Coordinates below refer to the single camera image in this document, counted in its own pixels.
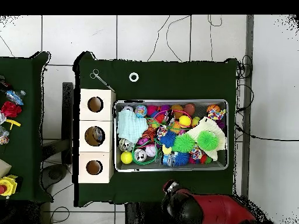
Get yellow plastic piece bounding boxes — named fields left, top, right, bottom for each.
left=5, top=118, right=22, bottom=131

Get beige box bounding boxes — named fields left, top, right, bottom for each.
left=0, top=159, right=12, bottom=179

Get yellow smiley ball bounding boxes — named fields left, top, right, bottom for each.
left=179, top=115, right=192, bottom=128

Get colourful spotted cloth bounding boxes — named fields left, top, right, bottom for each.
left=207, top=108, right=227, bottom=121

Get blue spiky ball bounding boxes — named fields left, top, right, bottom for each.
left=159, top=129, right=177, bottom=148

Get tiger striped plush toy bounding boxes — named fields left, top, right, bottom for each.
left=141, top=127, right=157, bottom=141

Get globe print ball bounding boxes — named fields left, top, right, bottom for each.
left=134, top=104, right=148, bottom=118

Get red crumpled item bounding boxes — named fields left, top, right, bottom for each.
left=1, top=100, right=22, bottom=118

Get crushed clear plastic bottle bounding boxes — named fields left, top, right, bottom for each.
left=92, top=127, right=105, bottom=144

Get wire mesh bin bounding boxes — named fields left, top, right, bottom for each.
left=113, top=99, right=229, bottom=173

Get clear plastic packet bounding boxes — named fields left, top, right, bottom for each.
left=0, top=125, right=10, bottom=145

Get dark green tablecloth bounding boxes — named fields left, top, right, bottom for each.
left=0, top=51, right=53, bottom=203
left=73, top=51, right=239, bottom=208

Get blue and clear packet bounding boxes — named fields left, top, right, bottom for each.
left=5, top=89, right=26, bottom=106

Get orange basketball toy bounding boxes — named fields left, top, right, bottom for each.
left=206, top=104, right=221, bottom=114

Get cream knitted cloth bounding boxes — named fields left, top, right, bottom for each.
left=187, top=117, right=227, bottom=162

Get black upright panel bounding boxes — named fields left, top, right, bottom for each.
left=61, top=82, right=74, bottom=164

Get yellow emergency stop button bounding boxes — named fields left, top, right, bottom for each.
left=0, top=174, right=19, bottom=198

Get thin black cable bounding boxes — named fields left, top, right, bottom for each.
left=235, top=125, right=299, bottom=142
left=147, top=15, right=171, bottom=62
left=165, top=15, right=192, bottom=62

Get wooden box with three holes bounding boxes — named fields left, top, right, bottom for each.
left=78, top=88, right=117, bottom=184

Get clear bottle blue label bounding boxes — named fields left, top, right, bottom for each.
left=161, top=151, right=175, bottom=167

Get small green spiky toy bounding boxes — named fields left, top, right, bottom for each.
left=172, top=132, right=196, bottom=153

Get large green spiky toy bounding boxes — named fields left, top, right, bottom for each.
left=196, top=130, right=220, bottom=152

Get silver scissors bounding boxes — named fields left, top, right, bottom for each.
left=89, top=69, right=116, bottom=92

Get light blue muslin cloth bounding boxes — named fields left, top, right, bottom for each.
left=117, top=109, right=150, bottom=144

